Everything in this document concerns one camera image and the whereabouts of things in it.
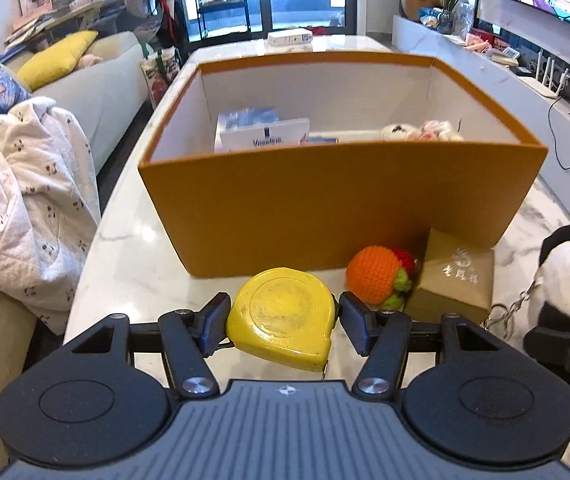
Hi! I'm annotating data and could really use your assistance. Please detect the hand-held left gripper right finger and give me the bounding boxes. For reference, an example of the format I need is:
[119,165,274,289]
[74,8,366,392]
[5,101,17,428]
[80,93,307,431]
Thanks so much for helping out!
[340,291,507,396]

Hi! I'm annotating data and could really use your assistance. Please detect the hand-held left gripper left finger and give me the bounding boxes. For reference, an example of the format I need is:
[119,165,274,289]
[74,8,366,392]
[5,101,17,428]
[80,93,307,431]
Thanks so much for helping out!
[66,291,232,397]

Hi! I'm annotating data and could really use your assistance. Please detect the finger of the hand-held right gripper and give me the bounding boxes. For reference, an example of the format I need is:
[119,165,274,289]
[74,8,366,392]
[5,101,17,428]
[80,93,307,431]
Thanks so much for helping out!
[524,326,570,390]

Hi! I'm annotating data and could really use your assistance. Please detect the yellow tape measure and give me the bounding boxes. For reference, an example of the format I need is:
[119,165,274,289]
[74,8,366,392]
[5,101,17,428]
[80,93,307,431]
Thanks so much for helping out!
[225,267,338,373]

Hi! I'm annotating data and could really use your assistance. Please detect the orange cardboard box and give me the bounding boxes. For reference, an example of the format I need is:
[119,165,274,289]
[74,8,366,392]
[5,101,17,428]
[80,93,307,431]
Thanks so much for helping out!
[138,51,549,278]

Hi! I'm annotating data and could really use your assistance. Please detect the white lotion tube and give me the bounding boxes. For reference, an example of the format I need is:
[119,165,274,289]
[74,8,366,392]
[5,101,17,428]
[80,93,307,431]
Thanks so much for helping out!
[219,117,312,153]

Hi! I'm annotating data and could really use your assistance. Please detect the white and pink plush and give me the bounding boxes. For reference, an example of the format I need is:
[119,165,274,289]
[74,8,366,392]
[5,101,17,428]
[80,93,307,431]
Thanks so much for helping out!
[379,119,466,143]

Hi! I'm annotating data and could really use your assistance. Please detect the crocheted orange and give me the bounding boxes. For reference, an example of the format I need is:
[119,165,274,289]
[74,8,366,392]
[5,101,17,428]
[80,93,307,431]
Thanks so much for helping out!
[346,245,401,306]

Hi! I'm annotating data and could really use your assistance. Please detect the crocheted red strawberry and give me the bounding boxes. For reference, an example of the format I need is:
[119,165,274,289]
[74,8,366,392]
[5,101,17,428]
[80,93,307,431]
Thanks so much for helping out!
[382,246,417,311]

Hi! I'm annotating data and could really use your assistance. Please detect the gold gift box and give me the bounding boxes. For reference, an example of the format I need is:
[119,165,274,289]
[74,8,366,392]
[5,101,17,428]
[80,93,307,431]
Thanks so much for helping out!
[404,227,496,326]

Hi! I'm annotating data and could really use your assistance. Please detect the white panda print blanket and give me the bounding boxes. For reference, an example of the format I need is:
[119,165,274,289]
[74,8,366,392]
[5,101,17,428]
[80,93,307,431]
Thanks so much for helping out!
[0,96,102,336]

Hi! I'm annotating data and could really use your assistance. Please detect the printed shopping bag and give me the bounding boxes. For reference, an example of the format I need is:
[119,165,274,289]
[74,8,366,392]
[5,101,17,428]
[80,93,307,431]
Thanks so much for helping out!
[140,46,182,108]

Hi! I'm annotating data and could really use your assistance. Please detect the light grey sofa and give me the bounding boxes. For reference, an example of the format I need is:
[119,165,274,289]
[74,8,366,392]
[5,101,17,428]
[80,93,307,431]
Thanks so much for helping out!
[0,30,153,480]

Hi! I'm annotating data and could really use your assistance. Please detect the white router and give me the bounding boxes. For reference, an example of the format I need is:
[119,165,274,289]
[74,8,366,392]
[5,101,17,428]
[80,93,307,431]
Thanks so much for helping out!
[528,49,570,98]

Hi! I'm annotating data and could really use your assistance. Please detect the white marble media console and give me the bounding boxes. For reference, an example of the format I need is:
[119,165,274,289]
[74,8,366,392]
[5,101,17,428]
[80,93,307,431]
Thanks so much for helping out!
[392,15,570,201]

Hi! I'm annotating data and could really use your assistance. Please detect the small white box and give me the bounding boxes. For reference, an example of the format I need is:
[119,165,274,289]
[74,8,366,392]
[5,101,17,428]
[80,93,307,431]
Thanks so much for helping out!
[267,30,314,47]

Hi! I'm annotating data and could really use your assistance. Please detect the yellow pillow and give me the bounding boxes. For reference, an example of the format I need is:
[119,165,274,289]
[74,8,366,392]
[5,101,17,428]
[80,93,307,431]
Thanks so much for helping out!
[16,30,100,92]

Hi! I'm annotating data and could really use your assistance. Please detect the black shelf rack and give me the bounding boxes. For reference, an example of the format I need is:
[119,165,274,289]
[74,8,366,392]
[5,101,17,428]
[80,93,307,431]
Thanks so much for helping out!
[185,0,268,43]

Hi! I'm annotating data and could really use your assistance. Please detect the cluttered desk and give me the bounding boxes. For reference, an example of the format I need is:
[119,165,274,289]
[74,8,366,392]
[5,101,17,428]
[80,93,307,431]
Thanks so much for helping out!
[5,0,130,43]

